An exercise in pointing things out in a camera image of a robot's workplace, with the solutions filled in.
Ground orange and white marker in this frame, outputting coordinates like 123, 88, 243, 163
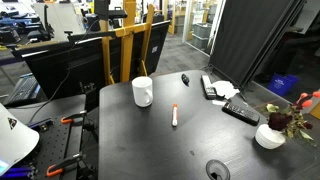
172, 104, 178, 127

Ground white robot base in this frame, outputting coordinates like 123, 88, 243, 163
0, 104, 40, 175

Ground white ceramic mug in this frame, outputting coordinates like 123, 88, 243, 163
132, 76, 153, 107

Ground small black clicker remote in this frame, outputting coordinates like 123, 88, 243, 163
181, 74, 190, 86

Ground grey and black remote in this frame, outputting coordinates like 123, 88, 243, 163
201, 75, 217, 100

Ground crumpled white tissue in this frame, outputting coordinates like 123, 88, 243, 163
212, 80, 239, 99

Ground grey storage bins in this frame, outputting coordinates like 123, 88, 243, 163
191, 23, 212, 50

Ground black remote control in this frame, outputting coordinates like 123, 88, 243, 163
222, 102, 260, 126

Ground large black monitor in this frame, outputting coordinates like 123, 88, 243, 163
12, 21, 170, 99

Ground black folding partition screen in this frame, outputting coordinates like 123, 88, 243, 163
209, 0, 306, 89

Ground white round vase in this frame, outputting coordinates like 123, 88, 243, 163
255, 124, 286, 150

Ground blue recycling bin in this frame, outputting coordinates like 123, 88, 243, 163
268, 74, 298, 96

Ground black keyboard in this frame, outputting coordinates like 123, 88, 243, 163
3, 73, 40, 107

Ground yellow wooden easel frame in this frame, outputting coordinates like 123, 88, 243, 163
99, 0, 155, 85

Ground table cable grommet hole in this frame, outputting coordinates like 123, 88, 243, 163
206, 159, 230, 180

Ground upper orange handled clamp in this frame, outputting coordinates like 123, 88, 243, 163
60, 110, 87, 124

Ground orange handled clamp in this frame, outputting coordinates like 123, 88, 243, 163
60, 110, 87, 124
46, 152, 86, 177

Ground black camera on stand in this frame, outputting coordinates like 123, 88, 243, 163
94, 0, 127, 20

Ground lower orange handled clamp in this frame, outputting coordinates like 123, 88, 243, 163
46, 152, 86, 177

